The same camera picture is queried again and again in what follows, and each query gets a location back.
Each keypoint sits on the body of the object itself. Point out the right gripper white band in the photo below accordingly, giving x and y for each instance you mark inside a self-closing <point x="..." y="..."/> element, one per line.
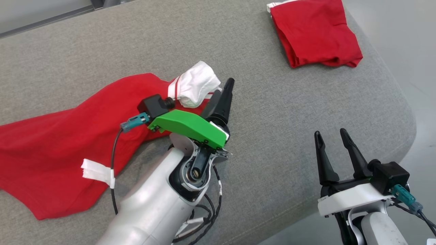
<point x="351" y="199"/>

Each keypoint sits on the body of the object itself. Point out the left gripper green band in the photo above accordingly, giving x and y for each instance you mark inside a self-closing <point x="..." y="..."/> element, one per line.
<point x="190" y="126"/>

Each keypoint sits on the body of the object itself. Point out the red shorts with white trim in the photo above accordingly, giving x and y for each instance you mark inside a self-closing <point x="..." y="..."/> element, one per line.
<point x="316" y="34"/>

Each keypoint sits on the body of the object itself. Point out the red shirt with white sleeves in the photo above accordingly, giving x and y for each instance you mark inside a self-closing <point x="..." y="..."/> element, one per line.
<point x="61" y="146"/>

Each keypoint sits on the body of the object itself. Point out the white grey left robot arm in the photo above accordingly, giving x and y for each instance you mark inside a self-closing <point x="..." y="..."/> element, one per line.
<point x="153" y="204"/>

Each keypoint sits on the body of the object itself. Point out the grey fabric sofa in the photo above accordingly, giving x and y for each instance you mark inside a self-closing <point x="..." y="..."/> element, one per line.
<point x="272" y="119"/>

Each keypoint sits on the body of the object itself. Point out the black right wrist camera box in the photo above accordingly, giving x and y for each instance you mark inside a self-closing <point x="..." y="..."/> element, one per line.
<point x="390" y="177"/>

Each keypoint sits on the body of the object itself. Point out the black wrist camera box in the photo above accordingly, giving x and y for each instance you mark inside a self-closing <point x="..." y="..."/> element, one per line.
<point x="153" y="106"/>
<point x="390" y="177"/>

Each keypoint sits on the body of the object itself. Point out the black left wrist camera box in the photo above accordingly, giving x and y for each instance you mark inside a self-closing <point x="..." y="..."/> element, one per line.
<point x="153" y="106"/>

